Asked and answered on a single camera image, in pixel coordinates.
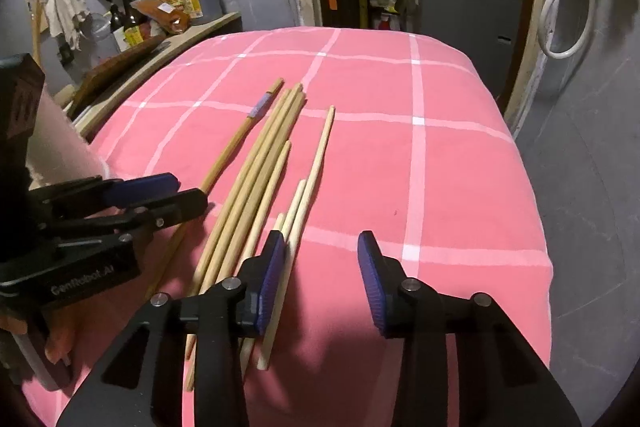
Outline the white hanging rag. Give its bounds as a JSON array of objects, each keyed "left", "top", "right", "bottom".
[{"left": 44, "top": 0, "right": 92, "bottom": 54}]

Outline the pile of wooden chopsticks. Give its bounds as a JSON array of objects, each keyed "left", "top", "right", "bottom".
[{"left": 182, "top": 82, "right": 337, "bottom": 392}]

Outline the white perforated utensil holder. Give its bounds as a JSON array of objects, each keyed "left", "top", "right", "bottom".
[{"left": 27, "top": 84, "right": 110, "bottom": 182}]

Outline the dark soy sauce bottle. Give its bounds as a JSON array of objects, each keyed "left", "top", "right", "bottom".
[
  {"left": 119, "top": 0, "right": 147, "bottom": 48},
  {"left": 107, "top": 4, "right": 127, "bottom": 52}
]

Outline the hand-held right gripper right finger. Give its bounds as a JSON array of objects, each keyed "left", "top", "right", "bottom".
[{"left": 356, "top": 230, "right": 583, "bottom": 427}]

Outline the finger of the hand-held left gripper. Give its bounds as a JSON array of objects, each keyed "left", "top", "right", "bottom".
[
  {"left": 30, "top": 173, "right": 180, "bottom": 220},
  {"left": 40, "top": 188, "right": 209, "bottom": 253}
]

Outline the pink checked tablecloth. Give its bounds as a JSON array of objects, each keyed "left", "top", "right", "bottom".
[{"left": 20, "top": 28, "right": 553, "bottom": 427}]

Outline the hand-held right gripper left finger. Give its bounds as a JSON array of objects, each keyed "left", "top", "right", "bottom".
[{"left": 57, "top": 229, "right": 288, "bottom": 427}]

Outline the wooden counter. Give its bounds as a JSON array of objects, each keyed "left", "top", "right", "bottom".
[{"left": 75, "top": 11, "right": 243, "bottom": 140}]

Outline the person's left hand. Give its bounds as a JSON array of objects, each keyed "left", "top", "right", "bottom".
[{"left": 42, "top": 304, "right": 77, "bottom": 365}]

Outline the brown wooden cutting board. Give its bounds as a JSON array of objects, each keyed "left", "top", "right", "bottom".
[{"left": 67, "top": 34, "right": 167, "bottom": 120}]

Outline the cream door frame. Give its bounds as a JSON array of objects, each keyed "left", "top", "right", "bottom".
[{"left": 287, "top": 0, "right": 551, "bottom": 138}]

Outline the brown chopstick with blue band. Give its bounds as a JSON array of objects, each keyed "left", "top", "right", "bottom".
[{"left": 145, "top": 78, "right": 286, "bottom": 301}]

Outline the grey cabinet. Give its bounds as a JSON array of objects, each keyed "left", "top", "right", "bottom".
[{"left": 406, "top": 0, "right": 524, "bottom": 98}]

